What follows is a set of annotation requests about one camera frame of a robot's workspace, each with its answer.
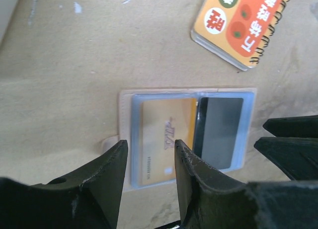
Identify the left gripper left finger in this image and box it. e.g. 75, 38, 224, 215
0, 140, 128, 229

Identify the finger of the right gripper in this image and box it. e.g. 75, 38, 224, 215
254, 137, 318, 180
263, 115, 318, 138

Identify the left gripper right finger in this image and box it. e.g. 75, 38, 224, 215
174, 140, 318, 229

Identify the silver grey credit card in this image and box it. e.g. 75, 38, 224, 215
192, 97, 243, 170

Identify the orange spiral notebook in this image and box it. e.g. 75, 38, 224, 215
190, 0, 289, 71

